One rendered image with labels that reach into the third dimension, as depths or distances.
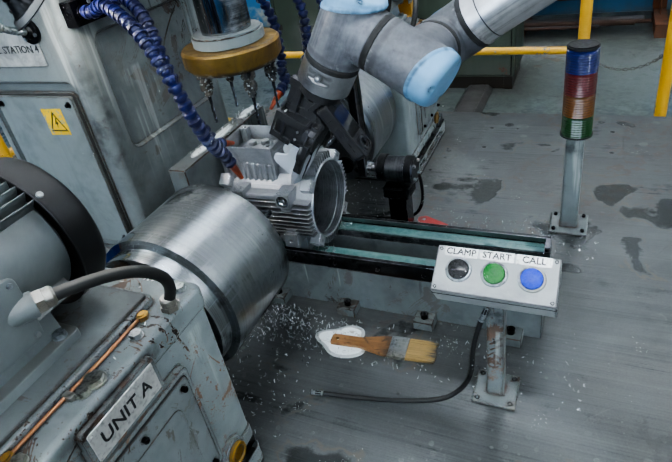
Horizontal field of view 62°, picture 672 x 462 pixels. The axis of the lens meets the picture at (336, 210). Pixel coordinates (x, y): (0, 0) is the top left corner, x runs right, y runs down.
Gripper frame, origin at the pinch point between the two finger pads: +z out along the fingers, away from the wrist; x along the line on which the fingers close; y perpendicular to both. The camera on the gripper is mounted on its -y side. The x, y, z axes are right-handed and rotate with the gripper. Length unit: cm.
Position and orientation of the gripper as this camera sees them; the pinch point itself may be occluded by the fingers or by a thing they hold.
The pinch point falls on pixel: (299, 179)
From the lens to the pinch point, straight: 105.1
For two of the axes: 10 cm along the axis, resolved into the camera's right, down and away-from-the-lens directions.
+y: -8.6, -5.0, 0.9
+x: -3.9, 5.4, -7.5
